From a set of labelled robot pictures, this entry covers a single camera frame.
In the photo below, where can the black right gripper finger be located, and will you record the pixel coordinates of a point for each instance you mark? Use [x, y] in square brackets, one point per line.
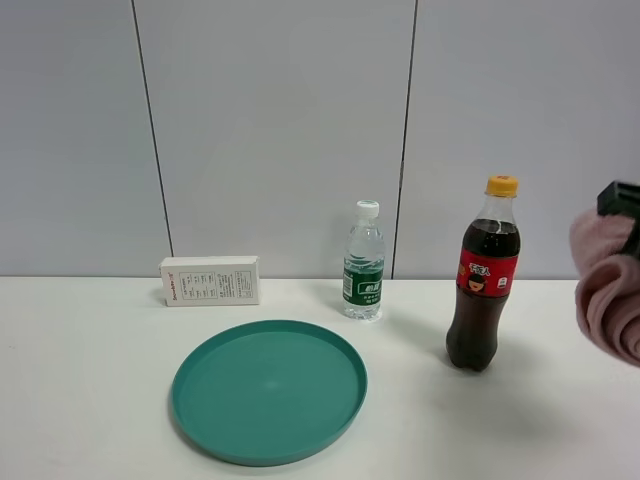
[631, 247]

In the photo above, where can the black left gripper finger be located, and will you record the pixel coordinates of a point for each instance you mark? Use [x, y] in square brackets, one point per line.
[619, 199]

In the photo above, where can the pink towel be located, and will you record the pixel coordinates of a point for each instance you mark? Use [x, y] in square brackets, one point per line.
[607, 294]

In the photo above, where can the cola bottle yellow cap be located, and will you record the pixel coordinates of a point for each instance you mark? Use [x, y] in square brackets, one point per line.
[488, 259]

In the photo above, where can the clear water bottle green label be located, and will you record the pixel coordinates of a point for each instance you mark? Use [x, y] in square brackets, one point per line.
[363, 264]

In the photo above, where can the teal round plastic plate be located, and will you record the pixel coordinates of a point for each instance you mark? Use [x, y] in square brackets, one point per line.
[268, 393]

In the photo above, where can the white printed carton box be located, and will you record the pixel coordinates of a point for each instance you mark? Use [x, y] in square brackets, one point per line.
[210, 281]

